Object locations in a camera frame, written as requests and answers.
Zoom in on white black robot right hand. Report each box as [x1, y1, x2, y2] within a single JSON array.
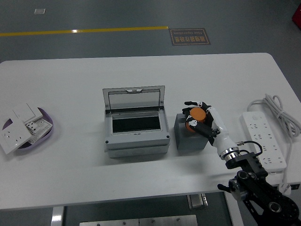
[[182, 100, 238, 158]]

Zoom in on orange cylinder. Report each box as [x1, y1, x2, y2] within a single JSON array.
[[185, 107, 208, 130]]

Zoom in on grey electrical box with lid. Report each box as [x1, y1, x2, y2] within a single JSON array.
[[102, 85, 170, 159]]

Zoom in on grey cube with round hole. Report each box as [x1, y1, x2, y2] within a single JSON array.
[[173, 113, 213, 156]]

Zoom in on white power strip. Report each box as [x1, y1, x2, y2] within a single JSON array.
[[239, 111, 287, 175]]

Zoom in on white table leg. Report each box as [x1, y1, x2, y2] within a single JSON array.
[[223, 192, 244, 226], [50, 206, 64, 226]]

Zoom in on white power plug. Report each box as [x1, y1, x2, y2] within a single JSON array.
[[278, 181, 292, 195]]

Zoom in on brown floor sign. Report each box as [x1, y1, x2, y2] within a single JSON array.
[[169, 28, 211, 46]]

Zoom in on red object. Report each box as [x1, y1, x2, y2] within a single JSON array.
[[291, 4, 301, 27]]

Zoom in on white socket module with holes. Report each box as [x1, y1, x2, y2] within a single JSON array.
[[24, 117, 53, 144]]

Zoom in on purple tray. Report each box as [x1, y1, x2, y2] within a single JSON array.
[[1, 107, 55, 155]]

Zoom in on white power strip cable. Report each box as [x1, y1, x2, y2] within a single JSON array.
[[246, 93, 301, 186]]

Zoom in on grey table bracket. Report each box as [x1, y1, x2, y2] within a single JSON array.
[[187, 193, 209, 210]]

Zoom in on metal base plate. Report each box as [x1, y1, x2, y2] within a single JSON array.
[[79, 214, 198, 226]]

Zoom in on white wall switch panel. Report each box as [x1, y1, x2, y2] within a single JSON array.
[[13, 102, 44, 123]]

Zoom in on white wall socket panel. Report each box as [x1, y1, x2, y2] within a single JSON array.
[[0, 117, 33, 155]]

